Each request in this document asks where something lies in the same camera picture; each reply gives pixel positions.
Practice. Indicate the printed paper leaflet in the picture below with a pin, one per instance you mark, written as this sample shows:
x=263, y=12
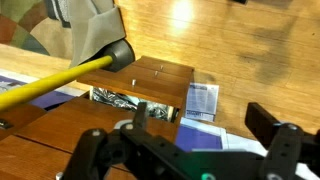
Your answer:
x=201, y=100

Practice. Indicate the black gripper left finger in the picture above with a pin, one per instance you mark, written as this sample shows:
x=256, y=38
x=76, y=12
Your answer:
x=100, y=153

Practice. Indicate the striped grey white fabric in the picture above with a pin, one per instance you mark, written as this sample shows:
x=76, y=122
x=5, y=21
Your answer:
x=58, y=11

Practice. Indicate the open drawer with clutter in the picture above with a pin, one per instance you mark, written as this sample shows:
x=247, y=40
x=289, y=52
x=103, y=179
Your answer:
x=150, y=90

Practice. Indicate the yellow pole with black cap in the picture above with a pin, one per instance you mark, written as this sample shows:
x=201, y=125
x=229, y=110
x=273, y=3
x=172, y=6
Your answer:
x=50, y=83

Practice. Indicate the black round pole base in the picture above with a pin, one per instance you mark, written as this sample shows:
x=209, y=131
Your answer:
x=121, y=53

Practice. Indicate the tall brown wooden cabinet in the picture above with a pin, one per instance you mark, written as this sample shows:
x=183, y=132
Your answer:
x=66, y=126

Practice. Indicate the multicolour patterned rug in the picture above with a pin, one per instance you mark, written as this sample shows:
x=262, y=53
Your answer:
x=20, y=20

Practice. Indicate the grey cloth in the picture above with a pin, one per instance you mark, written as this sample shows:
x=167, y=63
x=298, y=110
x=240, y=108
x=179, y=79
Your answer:
x=96, y=30

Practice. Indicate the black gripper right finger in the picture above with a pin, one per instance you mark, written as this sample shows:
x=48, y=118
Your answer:
x=283, y=146

